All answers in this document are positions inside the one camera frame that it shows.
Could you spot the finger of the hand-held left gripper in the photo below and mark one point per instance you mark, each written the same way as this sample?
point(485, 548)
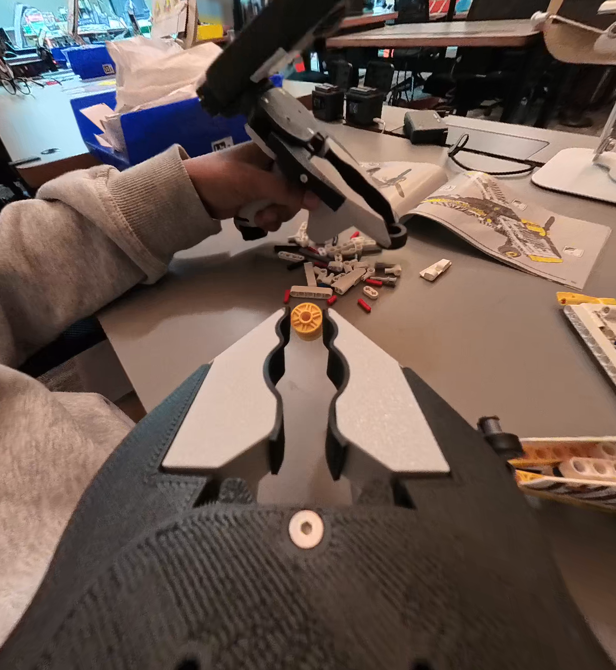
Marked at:
point(347, 157)
point(363, 214)

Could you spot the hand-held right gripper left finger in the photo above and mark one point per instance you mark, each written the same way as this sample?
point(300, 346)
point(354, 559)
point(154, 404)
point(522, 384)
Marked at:
point(219, 418)

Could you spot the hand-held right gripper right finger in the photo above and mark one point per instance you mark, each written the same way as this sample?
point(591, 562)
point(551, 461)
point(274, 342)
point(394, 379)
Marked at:
point(391, 418)

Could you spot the black lego tyre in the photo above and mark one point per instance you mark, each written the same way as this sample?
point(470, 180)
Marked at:
point(398, 238)

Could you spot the white curved lego panel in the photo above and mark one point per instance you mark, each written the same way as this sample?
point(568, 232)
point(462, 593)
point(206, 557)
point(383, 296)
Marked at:
point(347, 281)

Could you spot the yellow lego wheel hub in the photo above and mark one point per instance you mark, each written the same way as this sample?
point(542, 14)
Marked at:
point(306, 319)

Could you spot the lego airplane model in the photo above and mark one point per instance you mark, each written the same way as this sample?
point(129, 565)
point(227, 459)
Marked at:
point(601, 340)

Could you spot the scattered small lego pieces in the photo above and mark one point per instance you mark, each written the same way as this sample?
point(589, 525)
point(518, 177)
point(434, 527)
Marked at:
point(313, 290)

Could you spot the lego instruction booklet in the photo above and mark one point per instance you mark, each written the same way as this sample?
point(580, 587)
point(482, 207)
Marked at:
point(522, 230)

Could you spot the black battery charger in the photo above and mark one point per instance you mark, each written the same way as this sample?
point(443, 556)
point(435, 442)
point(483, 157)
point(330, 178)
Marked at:
point(365, 107)
point(329, 104)

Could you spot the power adapter brick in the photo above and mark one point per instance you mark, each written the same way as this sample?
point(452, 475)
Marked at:
point(426, 128)

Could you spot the wooden top desk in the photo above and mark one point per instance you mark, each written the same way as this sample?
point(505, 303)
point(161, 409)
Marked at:
point(433, 36)
point(371, 18)

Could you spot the black chair seat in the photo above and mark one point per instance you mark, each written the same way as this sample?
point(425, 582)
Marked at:
point(62, 345)

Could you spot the blue plastic bin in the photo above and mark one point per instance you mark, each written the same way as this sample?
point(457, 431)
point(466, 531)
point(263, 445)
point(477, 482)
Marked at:
point(85, 63)

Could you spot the white display stand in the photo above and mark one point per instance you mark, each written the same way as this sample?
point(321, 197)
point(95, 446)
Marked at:
point(575, 178)

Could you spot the white lego bracket piece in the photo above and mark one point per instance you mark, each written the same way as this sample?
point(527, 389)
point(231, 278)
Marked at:
point(436, 269)

